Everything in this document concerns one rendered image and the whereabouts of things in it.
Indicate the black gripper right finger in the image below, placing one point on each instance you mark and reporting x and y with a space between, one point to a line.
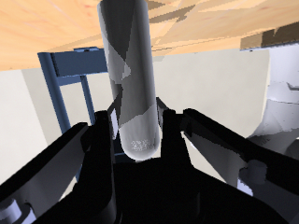
262 173

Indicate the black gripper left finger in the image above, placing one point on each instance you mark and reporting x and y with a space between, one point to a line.
42 181

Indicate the blue shelving unit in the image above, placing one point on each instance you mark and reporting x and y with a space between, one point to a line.
79 61

